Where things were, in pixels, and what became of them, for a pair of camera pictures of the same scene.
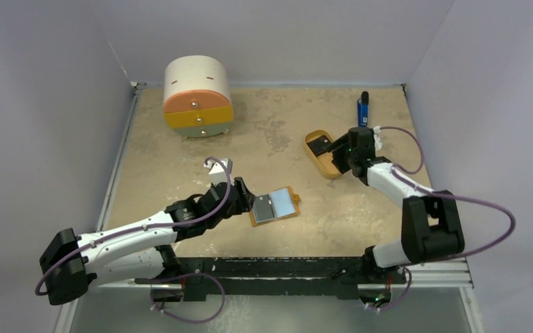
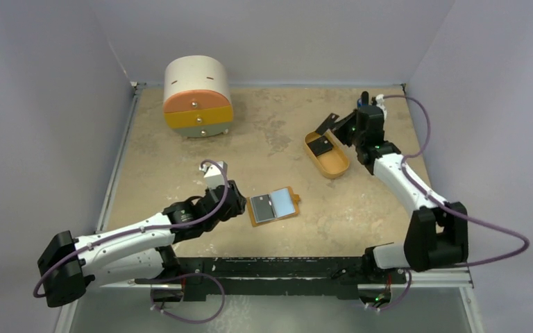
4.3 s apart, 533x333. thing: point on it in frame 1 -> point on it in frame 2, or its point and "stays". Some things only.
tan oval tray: x=324 y=161 stays
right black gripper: x=343 y=150 -> x=348 y=125
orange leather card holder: x=274 y=207 stays
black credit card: x=319 y=146 -> x=327 y=123
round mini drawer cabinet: x=198 y=100 stays
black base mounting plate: x=309 y=277 stays
